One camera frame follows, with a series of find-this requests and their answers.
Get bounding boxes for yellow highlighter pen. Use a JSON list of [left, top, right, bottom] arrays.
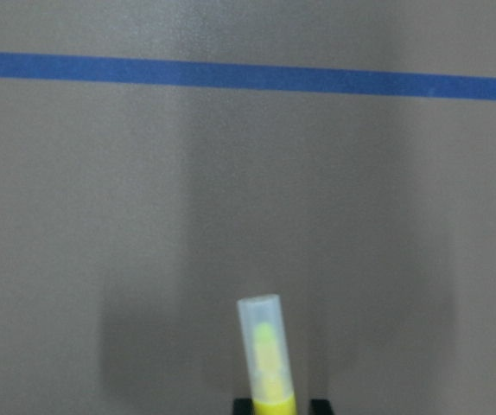
[[237, 294, 297, 415]]

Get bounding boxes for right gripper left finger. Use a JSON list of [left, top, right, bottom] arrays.
[[232, 398, 254, 415]]

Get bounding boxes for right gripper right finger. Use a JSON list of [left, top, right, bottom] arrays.
[[310, 399, 331, 415]]

